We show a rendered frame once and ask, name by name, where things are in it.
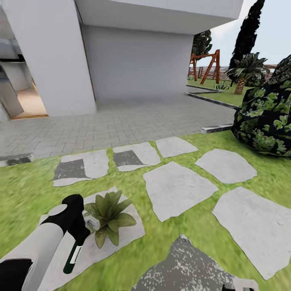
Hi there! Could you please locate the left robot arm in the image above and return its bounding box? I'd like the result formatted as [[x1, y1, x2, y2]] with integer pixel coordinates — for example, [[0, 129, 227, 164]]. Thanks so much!
[[0, 194, 100, 291]]

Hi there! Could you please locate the insectifuge atomizer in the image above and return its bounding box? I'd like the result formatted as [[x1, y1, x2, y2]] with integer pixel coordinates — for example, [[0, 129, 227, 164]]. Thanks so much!
[[63, 240, 83, 274]]

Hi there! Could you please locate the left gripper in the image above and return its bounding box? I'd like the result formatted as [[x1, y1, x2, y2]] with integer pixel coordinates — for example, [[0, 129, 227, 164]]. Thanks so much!
[[68, 219, 91, 243]]

